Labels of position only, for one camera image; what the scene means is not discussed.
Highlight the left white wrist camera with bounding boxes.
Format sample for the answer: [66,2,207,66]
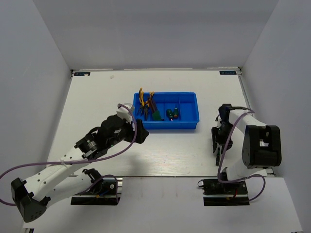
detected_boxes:
[116,103,135,124]

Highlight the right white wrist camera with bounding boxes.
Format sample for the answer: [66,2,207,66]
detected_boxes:
[215,115,222,128]

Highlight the blue compartment tray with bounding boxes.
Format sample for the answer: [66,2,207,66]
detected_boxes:
[133,92,199,130]

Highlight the yellow black needle-nose pliers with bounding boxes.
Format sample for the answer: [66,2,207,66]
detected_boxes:
[141,91,155,121]

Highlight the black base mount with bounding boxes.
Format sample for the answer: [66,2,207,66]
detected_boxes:
[197,179,250,207]
[70,177,122,206]

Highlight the left blue corner label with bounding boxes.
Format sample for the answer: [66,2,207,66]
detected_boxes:
[73,72,90,76]

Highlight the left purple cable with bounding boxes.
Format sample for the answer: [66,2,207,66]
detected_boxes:
[0,103,137,206]

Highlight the right blue corner label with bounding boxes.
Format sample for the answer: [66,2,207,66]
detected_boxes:
[219,70,237,75]

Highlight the blue corner label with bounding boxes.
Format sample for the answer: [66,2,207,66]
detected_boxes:
[219,70,237,75]
[73,72,90,76]

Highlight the purple cable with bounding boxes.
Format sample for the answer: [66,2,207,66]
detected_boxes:
[216,109,267,202]
[0,103,137,206]

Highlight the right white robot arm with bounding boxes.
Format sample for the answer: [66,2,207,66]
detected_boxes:
[211,104,282,194]

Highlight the yellow black combination pliers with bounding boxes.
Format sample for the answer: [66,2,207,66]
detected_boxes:
[138,87,145,115]

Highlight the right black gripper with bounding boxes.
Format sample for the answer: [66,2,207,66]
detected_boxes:
[211,122,236,154]

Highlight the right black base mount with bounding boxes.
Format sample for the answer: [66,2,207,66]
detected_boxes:
[197,179,250,207]

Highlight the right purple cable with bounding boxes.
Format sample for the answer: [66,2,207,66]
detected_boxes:
[216,109,267,202]

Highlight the green hex key set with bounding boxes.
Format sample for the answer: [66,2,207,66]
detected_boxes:
[148,97,163,121]

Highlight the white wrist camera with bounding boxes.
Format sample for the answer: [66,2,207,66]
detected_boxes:
[215,115,222,128]
[116,103,135,124]

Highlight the green stubby phillips screwdriver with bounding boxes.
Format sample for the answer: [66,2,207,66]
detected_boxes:
[166,109,173,121]

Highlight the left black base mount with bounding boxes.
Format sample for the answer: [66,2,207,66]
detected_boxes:
[70,177,122,206]

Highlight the slim black green screwdriver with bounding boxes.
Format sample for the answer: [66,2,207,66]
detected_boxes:
[215,148,221,166]

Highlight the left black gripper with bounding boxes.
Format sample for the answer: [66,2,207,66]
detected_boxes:
[107,116,149,148]

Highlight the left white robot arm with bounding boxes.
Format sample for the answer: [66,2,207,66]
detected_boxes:
[11,115,149,223]

